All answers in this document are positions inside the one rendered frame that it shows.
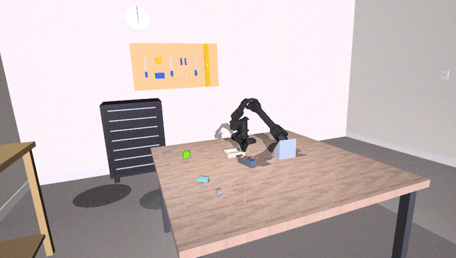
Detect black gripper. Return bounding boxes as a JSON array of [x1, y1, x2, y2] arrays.
[[236, 128, 256, 152]]

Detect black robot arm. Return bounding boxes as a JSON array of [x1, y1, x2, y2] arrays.
[[229, 98, 288, 142]]

